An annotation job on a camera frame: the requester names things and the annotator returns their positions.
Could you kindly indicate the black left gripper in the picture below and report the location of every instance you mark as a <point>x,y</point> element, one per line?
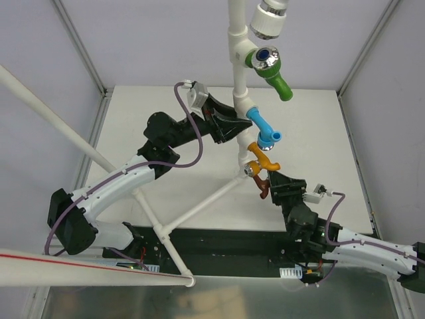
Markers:
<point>214,121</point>

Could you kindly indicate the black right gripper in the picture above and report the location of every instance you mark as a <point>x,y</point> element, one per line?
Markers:
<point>289,191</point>

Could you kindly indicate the brown water faucet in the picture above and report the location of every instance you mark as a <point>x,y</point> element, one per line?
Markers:
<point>263,185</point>

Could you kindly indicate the white PVC pipe frame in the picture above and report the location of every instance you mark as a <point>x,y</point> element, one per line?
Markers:
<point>21,269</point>

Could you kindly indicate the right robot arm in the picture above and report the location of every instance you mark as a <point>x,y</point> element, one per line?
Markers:
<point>327,240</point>

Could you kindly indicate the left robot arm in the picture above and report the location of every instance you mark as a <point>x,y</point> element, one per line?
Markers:
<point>72,217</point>

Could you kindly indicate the orange water faucet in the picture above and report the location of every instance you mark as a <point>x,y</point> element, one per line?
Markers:
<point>254,167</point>

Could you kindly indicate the blue water faucet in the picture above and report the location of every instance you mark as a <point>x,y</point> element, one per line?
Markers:
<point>267,136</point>

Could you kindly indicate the green water faucet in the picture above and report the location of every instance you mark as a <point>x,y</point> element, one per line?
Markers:
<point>267,63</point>

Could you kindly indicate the white water faucet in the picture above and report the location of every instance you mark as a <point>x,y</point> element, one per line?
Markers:
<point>268,19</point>

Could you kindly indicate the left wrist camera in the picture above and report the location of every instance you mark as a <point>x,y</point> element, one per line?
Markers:
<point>196,96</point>

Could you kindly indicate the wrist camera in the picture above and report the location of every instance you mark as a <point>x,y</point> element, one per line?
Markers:
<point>196,96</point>
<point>319,192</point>

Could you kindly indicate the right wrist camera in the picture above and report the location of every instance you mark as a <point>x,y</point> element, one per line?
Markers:
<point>319,192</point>

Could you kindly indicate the right white cable duct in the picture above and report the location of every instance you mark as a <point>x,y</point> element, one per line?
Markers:
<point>295,272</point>

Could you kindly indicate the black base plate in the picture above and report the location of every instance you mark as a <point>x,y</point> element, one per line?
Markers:
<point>261,254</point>

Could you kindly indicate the left aluminium frame post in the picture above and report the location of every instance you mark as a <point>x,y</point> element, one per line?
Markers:
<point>78,45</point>

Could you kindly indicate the aluminium frame post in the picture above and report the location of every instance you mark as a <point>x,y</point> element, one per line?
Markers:
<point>367,48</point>
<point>78,45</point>

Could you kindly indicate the right aluminium frame post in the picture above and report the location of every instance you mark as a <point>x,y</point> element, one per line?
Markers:
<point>367,48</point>

